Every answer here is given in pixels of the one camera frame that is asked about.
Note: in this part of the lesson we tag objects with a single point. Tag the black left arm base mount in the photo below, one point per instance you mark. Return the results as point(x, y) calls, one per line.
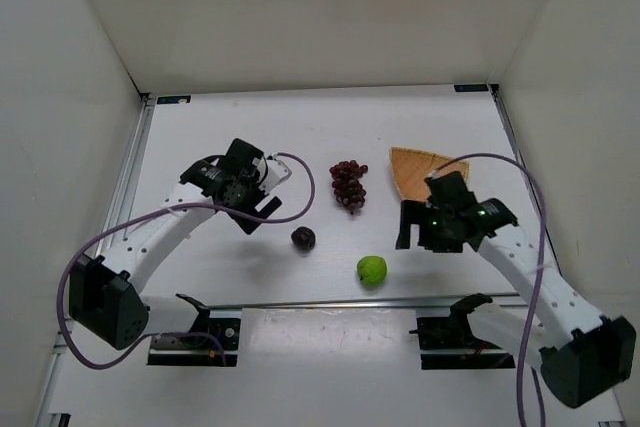
point(220, 349)

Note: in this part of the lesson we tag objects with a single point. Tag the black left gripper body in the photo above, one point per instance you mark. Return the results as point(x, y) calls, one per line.
point(259, 212)

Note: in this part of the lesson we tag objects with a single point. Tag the silver metal rail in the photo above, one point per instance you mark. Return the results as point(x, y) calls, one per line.
point(390, 303)

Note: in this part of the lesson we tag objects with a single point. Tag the red fake grape bunch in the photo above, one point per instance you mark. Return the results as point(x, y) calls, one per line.
point(348, 190)

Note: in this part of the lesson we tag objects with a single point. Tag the blue right corner label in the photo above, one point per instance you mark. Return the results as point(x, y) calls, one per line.
point(470, 88)

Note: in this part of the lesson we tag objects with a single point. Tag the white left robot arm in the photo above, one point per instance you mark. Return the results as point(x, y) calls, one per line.
point(106, 293)

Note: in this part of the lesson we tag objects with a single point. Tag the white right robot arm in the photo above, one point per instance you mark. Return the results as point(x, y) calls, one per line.
point(579, 352)

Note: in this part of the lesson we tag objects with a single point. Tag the triangular woven bamboo basket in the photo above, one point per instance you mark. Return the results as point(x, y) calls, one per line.
point(410, 167)

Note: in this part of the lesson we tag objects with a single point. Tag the blue corner label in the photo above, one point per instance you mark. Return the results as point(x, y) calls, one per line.
point(172, 100)
point(470, 88)

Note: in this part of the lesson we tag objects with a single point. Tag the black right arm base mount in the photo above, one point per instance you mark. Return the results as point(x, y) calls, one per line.
point(441, 349)

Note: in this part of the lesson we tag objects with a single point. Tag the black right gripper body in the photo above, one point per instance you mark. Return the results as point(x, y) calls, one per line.
point(417, 227)

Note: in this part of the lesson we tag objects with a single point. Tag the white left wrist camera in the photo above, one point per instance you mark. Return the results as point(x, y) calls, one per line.
point(272, 172)

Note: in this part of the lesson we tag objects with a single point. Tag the dark purple fake fruit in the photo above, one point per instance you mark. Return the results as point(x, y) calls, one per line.
point(303, 238)

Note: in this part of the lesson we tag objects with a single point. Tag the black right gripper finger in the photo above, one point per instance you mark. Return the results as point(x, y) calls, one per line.
point(433, 240)
point(412, 213)

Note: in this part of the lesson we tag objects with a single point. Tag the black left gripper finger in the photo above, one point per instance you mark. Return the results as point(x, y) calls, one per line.
point(248, 222)
point(264, 206)

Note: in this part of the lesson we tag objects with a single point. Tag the blue left corner label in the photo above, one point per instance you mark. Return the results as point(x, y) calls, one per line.
point(172, 100)

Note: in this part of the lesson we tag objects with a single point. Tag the green fake fruit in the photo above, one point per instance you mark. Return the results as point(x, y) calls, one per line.
point(371, 272)

